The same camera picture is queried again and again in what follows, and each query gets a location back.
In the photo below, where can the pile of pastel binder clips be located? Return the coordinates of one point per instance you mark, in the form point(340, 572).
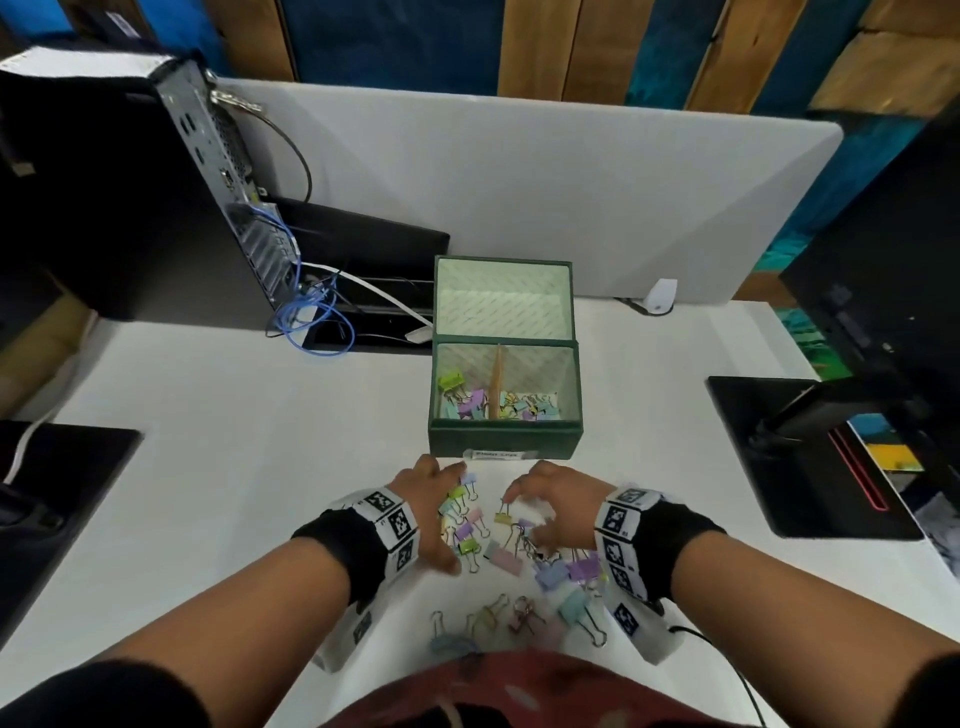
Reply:
point(551, 574)

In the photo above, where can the white marker-tagged wrist camera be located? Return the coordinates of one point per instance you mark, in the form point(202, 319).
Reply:
point(621, 547)
point(394, 525)

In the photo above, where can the person's right thumb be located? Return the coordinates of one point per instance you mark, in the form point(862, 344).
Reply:
point(544, 538)

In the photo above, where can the heap of boxed binder clips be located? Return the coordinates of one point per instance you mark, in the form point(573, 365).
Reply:
point(469, 401)

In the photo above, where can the person's left hand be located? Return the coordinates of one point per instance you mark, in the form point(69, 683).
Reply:
point(421, 510)

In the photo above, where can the white marker-tagged right wrist camera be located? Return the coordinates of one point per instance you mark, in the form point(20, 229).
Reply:
point(621, 547)

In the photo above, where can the white marker-tagged left wrist camera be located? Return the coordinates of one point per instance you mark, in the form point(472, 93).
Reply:
point(394, 525)

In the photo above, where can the black right wristband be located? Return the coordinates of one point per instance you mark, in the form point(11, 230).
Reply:
point(675, 544)

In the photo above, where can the black monitor stand base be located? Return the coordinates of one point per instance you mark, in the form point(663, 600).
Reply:
point(810, 472)
point(52, 510)

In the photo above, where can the black computer tower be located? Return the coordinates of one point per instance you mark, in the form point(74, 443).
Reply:
point(112, 195)

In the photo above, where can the black wristband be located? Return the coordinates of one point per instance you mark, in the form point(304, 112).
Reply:
point(675, 544)
point(341, 544)

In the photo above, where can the black left wristband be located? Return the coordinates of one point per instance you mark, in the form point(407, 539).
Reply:
point(341, 544)

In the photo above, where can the yellow binder clip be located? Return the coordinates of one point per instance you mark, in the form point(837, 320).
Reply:
point(503, 517)

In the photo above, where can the green box with open lid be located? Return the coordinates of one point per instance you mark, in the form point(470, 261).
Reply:
point(504, 435)

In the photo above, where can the person's left forearm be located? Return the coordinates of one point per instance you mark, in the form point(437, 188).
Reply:
point(225, 615)

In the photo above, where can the white desk divider panel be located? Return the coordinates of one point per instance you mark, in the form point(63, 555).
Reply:
point(540, 195)

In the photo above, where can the person's right hand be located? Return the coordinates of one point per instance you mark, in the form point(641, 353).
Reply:
point(574, 506)

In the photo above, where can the black monitor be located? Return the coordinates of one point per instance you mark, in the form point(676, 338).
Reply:
point(892, 285)

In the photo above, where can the person's left thumb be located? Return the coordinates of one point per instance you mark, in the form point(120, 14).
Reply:
point(448, 559)

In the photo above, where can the person's right forearm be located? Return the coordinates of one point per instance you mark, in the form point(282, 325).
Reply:
point(795, 600)

